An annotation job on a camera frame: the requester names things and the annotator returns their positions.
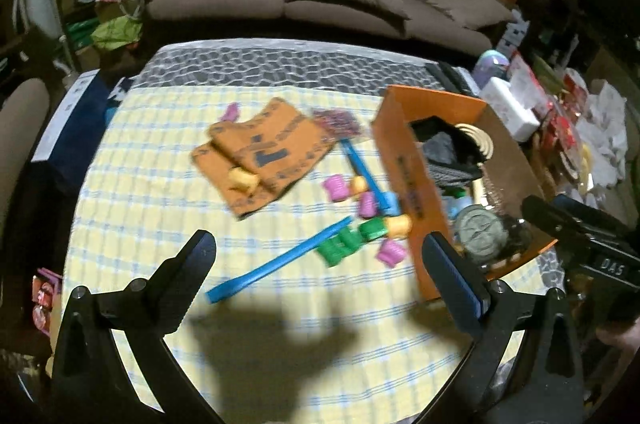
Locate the magenta hair roller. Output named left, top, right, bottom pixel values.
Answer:
left=375, top=239, right=407, bottom=268

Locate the operator hand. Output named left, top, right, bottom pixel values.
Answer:
left=596, top=323, right=640, bottom=356

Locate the yellow checkered tablecloth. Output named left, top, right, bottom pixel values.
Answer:
left=63, top=86, right=469, bottom=423

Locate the blue plastic stick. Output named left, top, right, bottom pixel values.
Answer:
left=206, top=216, right=352, bottom=304
left=340, top=138, right=390, bottom=215

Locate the orange cardboard box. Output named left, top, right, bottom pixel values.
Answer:
left=371, top=85, right=542, bottom=300

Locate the purple bead bag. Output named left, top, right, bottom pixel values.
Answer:
left=311, top=109, right=361, bottom=139

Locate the small pink roller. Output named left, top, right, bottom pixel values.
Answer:
left=220, top=102, right=240, bottom=123

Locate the black round object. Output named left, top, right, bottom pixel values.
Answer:
left=501, top=216, right=533, bottom=257

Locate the orange hair roller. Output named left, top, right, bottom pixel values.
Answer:
left=383, top=214, right=412, bottom=240

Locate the spiral wooden trivet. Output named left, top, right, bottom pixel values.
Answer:
left=454, top=123, right=495, bottom=164

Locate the black grey headband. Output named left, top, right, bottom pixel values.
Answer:
left=410, top=116, right=486, bottom=189

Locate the orange patterned cloth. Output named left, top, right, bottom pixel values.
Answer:
left=191, top=97, right=335, bottom=217

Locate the green compass disc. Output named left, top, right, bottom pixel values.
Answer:
left=454, top=205, right=509, bottom=264

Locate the green hair roller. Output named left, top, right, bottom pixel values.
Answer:
left=316, top=236, right=344, bottom=267

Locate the white tissue box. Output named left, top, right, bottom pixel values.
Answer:
left=480, top=77, right=540, bottom=142

